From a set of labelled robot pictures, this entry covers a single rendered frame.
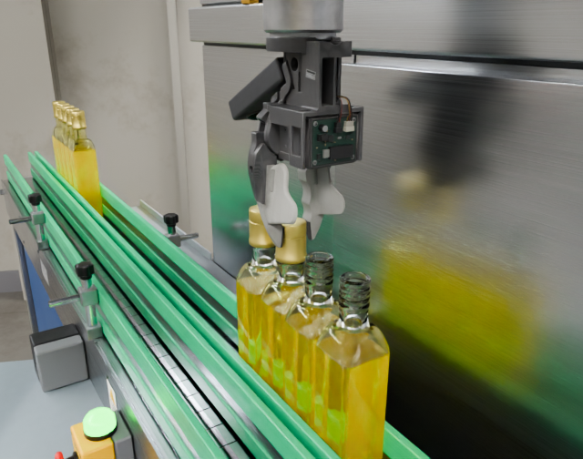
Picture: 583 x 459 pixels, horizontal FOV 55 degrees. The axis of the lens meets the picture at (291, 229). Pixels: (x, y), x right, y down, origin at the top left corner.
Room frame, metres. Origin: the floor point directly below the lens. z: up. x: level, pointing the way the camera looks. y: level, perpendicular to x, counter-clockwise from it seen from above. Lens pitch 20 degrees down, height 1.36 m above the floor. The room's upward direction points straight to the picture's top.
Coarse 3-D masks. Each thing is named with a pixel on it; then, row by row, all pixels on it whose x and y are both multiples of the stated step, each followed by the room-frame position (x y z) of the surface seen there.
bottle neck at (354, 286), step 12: (348, 276) 0.48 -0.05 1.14; (360, 276) 0.48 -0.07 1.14; (348, 288) 0.46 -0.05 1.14; (360, 288) 0.46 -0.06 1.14; (348, 300) 0.46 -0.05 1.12; (360, 300) 0.46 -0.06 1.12; (348, 312) 0.46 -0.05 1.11; (360, 312) 0.46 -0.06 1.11; (348, 324) 0.46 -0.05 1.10; (360, 324) 0.46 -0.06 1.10
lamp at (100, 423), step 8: (96, 408) 0.65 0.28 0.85; (104, 408) 0.65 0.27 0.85; (88, 416) 0.63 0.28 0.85; (96, 416) 0.63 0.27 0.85; (104, 416) 0.63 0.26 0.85; (112, 416) 0.64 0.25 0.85; (88, 424) 0.62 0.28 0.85; (96, 424) 0.62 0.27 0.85; (104, 424) 0.62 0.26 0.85; (112, 424) 0.63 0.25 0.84; (88, 432) 0.62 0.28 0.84; (96, 432) 0.62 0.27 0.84; (104, 432) 0.62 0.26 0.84; (112, 432) 0.63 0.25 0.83; (96, 440) 0.62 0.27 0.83
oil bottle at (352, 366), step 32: (320, 352) 0.47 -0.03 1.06; (352, 352) 0.44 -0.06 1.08; (384, 352) 0.46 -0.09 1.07; (320, 384) 0.47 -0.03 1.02; (352, 384) 0.44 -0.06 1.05; (384, 384) 0.46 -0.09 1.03; (320, 416) 0.47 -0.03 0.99; (352, 416) 0.44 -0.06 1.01; (384, 416) 0.46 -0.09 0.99; (352, 448) 0.44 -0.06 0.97
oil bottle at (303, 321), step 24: (288, 312) 0.52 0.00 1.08; (312, 312) 0.50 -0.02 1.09; (336, 312) 0.51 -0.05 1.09; (288, 336) 0.52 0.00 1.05; (312, 336) 0.49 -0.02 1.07; (288, 360) 0.52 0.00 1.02; (312, 360) 0.49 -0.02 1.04; (288, 384) 0.52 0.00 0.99; (312, 384) 0.49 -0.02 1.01; (312, 408) 0.49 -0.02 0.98
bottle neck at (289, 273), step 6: (282, 264) 0.56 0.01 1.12; (288, 264) 0.56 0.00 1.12; (294, 264) 0.56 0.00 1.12; (300, 264) 0.56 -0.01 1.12; (282, 270) 0.56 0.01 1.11; (288, 270) 0.56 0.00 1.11; (294, 270) 0.56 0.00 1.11; (300, 270) 0.56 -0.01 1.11; (282, 276) 0.56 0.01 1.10; (288, 276) 0.56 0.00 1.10; (294, 276) 0.56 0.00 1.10; (300, 276) 0.56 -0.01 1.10; (288, 282) 0.56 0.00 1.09; (294, 282) 0.56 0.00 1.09
